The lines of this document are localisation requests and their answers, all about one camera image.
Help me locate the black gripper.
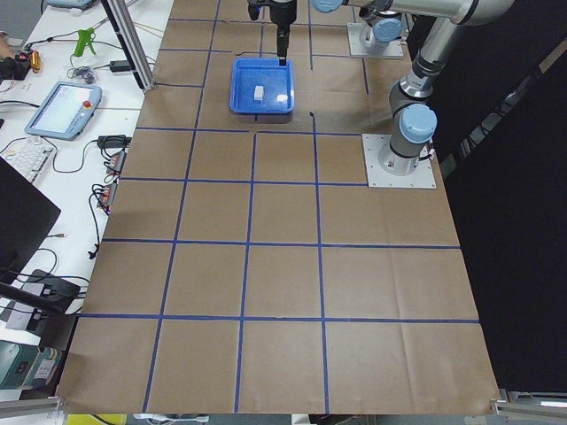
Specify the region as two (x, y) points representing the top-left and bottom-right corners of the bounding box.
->
(247, 0), (296, 66)

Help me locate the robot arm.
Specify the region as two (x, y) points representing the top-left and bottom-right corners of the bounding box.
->
(311, 1), (513, 176)
(359, 1), (402, 49)

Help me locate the blue plastic tray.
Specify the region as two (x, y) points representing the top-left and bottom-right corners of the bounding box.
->
(229, 58), (295, 114)

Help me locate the black power adapter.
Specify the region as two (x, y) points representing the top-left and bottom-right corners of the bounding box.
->
(108, 60), (131, 73)

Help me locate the green plastic clamp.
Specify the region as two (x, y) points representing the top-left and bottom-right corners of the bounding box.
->
(74, 27), (97, 58)

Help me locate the teach pendant tablet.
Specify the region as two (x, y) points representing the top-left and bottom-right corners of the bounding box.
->
(25, 81), (103, 141)

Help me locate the brown paper table mat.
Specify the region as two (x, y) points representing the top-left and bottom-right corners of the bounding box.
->
(58, 1), (498, 415)

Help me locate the white keyboard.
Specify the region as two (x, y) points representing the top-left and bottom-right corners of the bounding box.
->
(1, 141), (55, 185)

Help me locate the black monitor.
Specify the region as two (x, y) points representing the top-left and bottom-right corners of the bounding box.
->
(0, 159), (61, 284)

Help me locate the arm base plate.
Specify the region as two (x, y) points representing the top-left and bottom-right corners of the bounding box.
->
(347, 19), (403, 59)
(361, 134), (437, 190)

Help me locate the aluminium frame post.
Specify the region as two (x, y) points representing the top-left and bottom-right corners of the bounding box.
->
(101, 0), (155, 93)

